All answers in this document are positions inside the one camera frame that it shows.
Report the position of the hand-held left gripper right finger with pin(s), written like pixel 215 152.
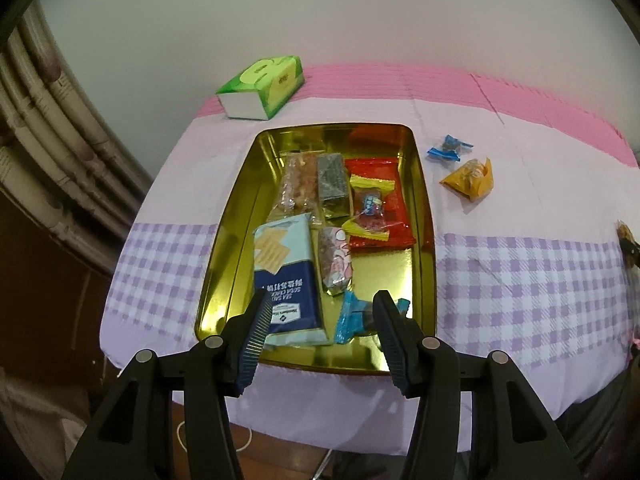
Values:
pixel 395 350

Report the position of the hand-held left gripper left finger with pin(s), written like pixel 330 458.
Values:
pixel 255 340

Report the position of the light blue candy packet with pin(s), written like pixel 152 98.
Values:
pixel 352 317

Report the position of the blue cracker packet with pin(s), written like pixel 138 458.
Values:
pixel 285 280

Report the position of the gold metal tin box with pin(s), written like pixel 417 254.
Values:
pixel 380 270

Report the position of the pink snack packet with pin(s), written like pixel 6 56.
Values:
pixel 335 260

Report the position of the red snack packet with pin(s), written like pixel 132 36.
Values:
pixel 400 210

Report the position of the clear yellow-edged candy packet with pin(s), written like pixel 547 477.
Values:
pixel 370 205

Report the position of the clear peanut brittle packet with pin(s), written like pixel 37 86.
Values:
pixel 297 185

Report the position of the dark green snack packet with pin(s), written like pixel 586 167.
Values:
pixel 332 182

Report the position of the pink purple checked tablecloth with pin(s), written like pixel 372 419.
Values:
pixel 500 310

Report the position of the orange snack packet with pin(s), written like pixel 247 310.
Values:
pixel 467 180

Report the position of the small blue candy packet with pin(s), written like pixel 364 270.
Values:
pixel 449 149

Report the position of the dark cloth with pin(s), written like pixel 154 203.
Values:
pixel 600 410

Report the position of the dark wooden cabinet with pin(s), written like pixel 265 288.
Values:
pixel 45 285

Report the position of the green tissue box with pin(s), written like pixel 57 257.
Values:
pixel 265 85

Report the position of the beige pipe bundle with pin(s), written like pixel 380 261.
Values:
pixel 55 150

